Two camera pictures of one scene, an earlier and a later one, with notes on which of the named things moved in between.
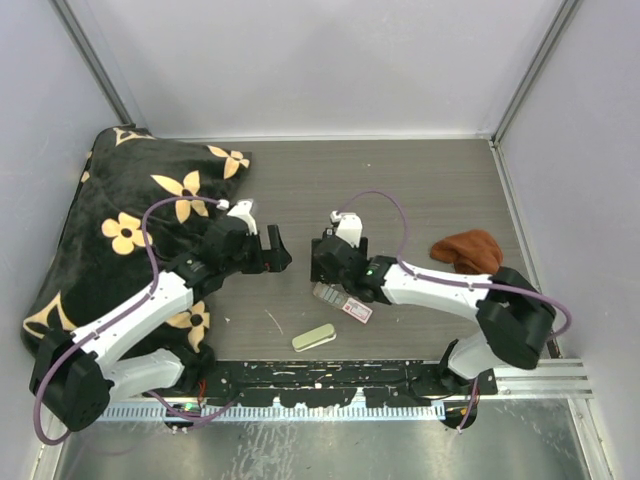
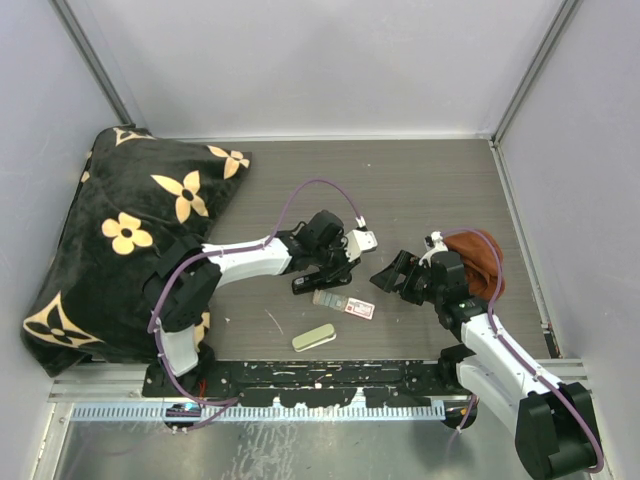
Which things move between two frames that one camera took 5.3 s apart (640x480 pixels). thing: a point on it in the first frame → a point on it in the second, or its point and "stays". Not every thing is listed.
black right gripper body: [362, 247] → [433, 293]
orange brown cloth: [472, 252] stays
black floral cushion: [97, 260] stays
